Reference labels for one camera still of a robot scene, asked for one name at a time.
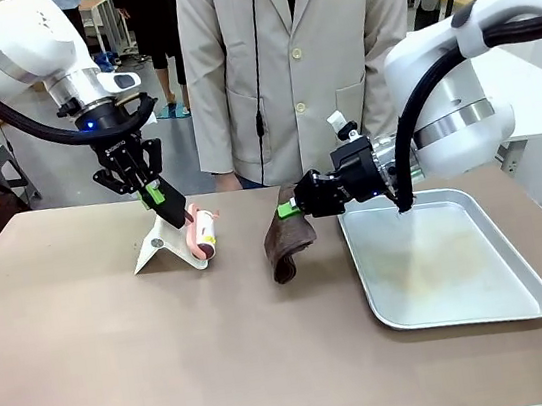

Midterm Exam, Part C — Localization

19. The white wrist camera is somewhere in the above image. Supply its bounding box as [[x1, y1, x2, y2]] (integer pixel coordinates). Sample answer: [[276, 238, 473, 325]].
[[325, 107, 362, 144], [138, 106, 161, 129]]

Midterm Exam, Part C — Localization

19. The silver metal tray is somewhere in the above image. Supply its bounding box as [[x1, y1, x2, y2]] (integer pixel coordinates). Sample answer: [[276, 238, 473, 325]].
[[334, 172, 542, 346]]

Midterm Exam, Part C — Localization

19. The person's left forearm beige sleeve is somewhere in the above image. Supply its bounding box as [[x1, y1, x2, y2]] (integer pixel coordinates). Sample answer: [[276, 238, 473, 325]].
[[344, 0, 424, 82]]

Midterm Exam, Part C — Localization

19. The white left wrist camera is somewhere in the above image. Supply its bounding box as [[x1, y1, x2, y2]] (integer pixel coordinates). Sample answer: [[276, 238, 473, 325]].
[[138, 106, 161, 129]]

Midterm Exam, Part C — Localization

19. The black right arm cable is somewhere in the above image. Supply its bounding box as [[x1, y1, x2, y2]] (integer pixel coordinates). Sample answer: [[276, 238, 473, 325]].
[[369, 9, 542, 216]]

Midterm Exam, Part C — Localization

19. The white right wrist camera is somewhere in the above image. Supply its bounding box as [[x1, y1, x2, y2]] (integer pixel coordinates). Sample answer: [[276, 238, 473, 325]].
[[325, 107, 362, 144]]

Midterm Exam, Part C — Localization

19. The person in black leggings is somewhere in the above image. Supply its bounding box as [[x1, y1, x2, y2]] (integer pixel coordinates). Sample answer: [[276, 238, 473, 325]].
[[112, 0, 193, 113]]

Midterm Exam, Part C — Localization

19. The blue slipper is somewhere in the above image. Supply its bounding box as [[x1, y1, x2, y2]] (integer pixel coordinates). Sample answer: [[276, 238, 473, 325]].
[[154, 101, 179, 123], [172, 99, 195, 121]]

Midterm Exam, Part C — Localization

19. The person's right hand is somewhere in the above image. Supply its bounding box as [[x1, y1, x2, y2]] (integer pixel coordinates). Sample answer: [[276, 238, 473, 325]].
[[211, 168, 244, 195]]

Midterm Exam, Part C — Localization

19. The person in beige jacket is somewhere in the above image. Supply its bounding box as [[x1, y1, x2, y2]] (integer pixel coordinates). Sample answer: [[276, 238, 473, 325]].
[[174, 0, 437, 196]]

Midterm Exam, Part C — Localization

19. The blue plastic bag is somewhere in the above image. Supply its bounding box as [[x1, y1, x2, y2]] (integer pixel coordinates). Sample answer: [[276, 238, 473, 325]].
[[94, 49, 120, 73]]

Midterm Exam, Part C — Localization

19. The person's right forearm beige sleeve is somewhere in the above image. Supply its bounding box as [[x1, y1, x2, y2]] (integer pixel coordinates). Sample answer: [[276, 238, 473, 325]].
[[184, 67, 241, 179]]

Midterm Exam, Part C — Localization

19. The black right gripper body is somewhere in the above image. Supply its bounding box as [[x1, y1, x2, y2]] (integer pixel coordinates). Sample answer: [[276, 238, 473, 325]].
[[291, 133, 390, 222]]

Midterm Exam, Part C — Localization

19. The white folded roller stand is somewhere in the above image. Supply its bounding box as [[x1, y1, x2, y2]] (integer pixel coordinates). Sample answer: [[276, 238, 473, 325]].
[[126, 206, 211, 281]]

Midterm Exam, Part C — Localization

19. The pink lint roller black handle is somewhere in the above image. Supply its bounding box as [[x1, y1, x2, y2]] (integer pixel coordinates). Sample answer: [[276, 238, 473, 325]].
[[153, 172, 227, 269]]

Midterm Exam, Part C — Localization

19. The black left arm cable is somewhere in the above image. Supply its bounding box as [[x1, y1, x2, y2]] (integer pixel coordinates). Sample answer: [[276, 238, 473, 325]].
[[0, 45, 165, 162]]

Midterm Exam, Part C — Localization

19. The large white side table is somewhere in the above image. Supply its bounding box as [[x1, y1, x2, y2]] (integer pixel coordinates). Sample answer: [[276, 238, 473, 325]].
[[473, 36, 542, 176]]

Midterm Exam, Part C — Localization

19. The wooden background table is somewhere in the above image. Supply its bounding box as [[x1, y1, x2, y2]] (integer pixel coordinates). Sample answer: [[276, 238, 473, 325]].
[[77, 0, 113, 25]]

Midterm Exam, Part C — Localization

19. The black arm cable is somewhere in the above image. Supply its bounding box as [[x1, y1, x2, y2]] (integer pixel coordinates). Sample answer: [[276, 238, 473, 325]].
[[369, 9, 542, 216], [0, 45, 165, 162]]

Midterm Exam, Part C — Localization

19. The thin black microphone cable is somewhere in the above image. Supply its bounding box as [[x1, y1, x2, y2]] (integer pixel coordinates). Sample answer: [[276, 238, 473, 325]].
[[235, 0, 284, 186]]

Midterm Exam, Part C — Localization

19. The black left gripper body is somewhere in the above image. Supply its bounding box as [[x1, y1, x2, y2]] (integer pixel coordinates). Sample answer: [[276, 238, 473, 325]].
[[88, 122, 168, 188]]

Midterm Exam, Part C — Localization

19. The brown towel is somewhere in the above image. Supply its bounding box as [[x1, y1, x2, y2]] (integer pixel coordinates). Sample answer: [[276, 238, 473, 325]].
[[254, 179, 325, 287]]

